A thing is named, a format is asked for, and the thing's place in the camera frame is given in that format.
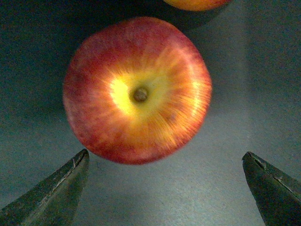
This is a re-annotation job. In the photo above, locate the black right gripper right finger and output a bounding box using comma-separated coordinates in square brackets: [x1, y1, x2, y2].
[242, 152, 301, 226]

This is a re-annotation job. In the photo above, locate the red yellow apple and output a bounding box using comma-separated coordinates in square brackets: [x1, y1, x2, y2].
[63, 17, 212, 164]

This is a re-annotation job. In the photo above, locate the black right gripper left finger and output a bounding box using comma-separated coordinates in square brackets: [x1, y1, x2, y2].
[0, 149, 89, 226]

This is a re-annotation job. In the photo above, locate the orange apple at edge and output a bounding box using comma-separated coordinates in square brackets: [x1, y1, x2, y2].
[164, 0, 231, 11]

